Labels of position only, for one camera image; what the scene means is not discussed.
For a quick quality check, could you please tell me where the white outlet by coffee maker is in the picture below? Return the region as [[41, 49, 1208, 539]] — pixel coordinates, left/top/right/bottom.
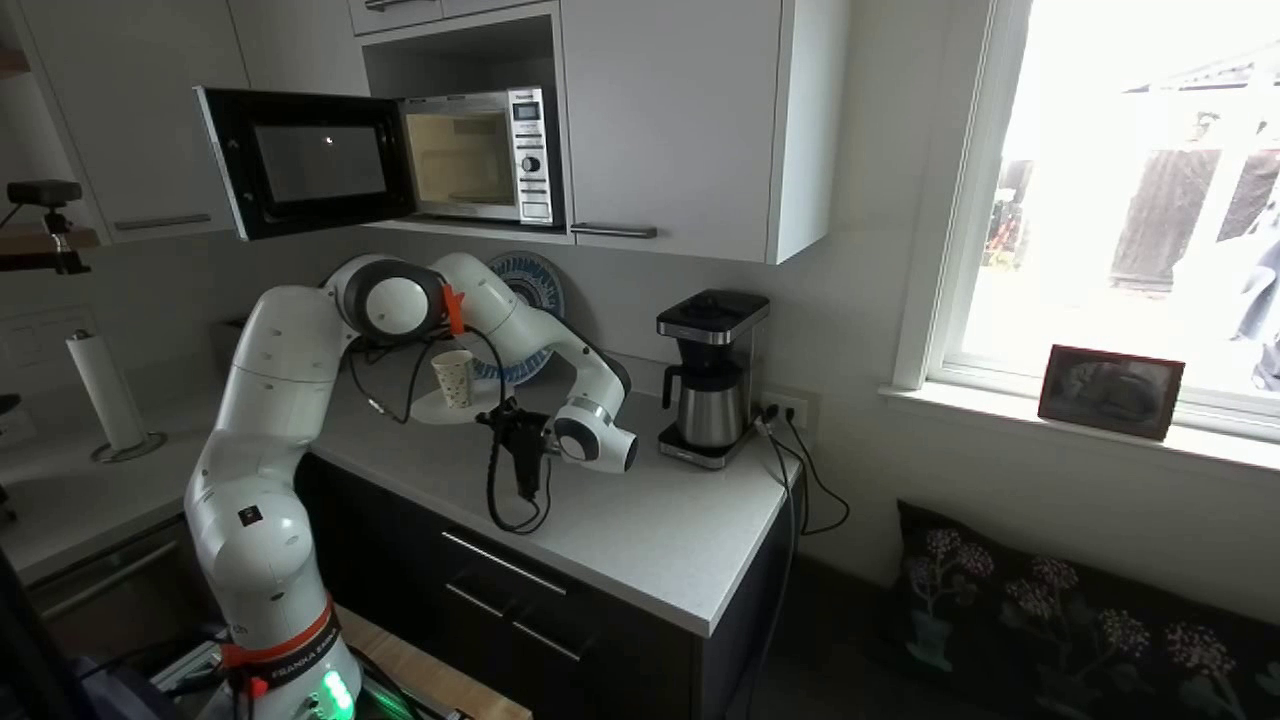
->
[[751, 390, 818, 432]]

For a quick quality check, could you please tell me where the white paper towel roll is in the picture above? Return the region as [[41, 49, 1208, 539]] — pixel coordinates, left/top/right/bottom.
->
[[62, 323, 172, 468]]

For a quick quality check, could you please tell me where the speckled paper cup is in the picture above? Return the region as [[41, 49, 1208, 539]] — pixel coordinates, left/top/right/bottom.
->
[[430, 349, 482, 410]]

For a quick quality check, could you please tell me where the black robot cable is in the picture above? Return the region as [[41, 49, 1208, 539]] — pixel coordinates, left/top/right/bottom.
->
[[345, 327, 554, 539]]

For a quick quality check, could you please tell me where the steel and black coffee maker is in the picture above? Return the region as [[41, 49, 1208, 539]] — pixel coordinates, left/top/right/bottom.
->
[[651, 289, 777, 471]]

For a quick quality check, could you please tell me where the black coffee maker cable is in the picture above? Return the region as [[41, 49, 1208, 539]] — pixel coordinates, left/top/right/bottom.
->
[[762, 406, 858, 539]]

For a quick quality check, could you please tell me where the black camera on stand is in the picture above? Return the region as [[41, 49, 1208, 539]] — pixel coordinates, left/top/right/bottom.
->
[[0, 177, 103, 281]]

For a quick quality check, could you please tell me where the white framed window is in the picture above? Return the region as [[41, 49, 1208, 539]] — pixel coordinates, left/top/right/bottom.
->
[[888, 0, 1280, 471]]

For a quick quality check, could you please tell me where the dark lower drawer cabinet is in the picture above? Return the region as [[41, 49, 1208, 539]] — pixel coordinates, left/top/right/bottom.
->
[[292, 451, 804, 720]]

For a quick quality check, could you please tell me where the black microwave door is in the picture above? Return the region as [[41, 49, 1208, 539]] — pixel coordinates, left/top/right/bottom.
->
[[196, 84, 422, 246]]

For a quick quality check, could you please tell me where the white microwave cabinet niche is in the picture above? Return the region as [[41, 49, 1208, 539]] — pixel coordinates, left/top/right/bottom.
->
[[352, 0, 575, 248]]

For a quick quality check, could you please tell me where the small dark picture frame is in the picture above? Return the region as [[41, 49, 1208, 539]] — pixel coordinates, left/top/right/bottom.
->
[[1037, 339, 1189, 445]]

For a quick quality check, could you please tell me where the white upper cabinet long handle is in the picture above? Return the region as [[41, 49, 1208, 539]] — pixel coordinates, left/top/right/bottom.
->
[[9, 0, 254, 248]]

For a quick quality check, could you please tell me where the long steel cabinet handle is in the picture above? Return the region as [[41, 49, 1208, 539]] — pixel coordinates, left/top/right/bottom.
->
[[108, 209, 216, 241]]

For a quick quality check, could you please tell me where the white upper cabinet short handle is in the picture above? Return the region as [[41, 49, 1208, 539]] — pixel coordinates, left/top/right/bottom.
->
[[558, 0, 858, 269]]

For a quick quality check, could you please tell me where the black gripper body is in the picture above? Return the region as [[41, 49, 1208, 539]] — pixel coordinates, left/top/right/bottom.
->
[[500, 406, 562, 504]]

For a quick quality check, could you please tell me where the blue patterned decorative plate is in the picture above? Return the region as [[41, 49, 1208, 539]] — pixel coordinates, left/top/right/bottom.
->
[[482, 253, 575, 391]]

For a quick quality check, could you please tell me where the dark floral pillow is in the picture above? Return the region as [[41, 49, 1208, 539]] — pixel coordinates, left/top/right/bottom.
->
[[888, 495, 1280, 720]]

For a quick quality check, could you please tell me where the short steel cabinet handle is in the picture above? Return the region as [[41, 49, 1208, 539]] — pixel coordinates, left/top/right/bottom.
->
[[574, 222, 665, 246]]

